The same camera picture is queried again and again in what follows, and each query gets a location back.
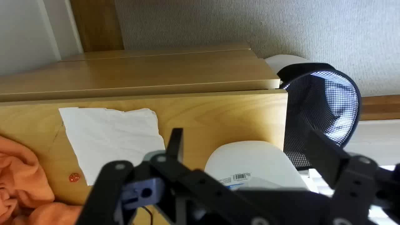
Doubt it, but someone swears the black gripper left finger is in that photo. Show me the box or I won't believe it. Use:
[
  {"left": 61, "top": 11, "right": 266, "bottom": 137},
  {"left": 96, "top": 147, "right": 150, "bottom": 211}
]
[{"left": 76, "top": 159, "right": 188, "bottom": 225}]

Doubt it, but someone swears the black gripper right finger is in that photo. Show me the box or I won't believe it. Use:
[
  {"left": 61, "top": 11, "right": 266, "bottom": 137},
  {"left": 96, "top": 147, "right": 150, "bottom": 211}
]
[{"left": 301, "top": 127, "right": 400, "bottom": 225}]

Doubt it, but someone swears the small red item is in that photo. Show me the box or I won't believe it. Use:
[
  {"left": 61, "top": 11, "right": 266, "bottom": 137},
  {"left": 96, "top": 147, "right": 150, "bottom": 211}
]
[{"left": 69, "top": 172, "right": 80, "bottom": 182}]

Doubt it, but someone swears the white paper towel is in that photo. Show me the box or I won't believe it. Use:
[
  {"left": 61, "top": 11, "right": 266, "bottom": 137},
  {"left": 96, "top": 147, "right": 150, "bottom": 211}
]
[{"left": 59, "top": 107, "right": 165, "bottom": 186}]

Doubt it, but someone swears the orange towel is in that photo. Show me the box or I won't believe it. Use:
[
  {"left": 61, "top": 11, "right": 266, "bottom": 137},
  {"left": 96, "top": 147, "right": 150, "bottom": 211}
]
[{"left": 0, "top": 136, "right": 81, "bottom": 225}]

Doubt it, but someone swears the dark blue mesh basket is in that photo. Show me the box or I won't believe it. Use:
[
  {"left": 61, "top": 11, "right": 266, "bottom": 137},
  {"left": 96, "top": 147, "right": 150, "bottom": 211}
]
[{"left": 278, "top": 62, "right": 361, "bottom": 169}]

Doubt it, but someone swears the white trash bin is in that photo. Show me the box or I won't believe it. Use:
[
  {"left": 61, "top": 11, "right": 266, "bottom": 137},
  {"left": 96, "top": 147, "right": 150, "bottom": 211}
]
[{"left": 204, "top": 139, "right": 308, "bottom": 189}]

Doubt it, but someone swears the wooden dresser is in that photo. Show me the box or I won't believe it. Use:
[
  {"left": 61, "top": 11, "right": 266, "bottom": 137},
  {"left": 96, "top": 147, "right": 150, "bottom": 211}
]
[{"left": 0, "top": 44, "right": 288, "bottom": 203}]

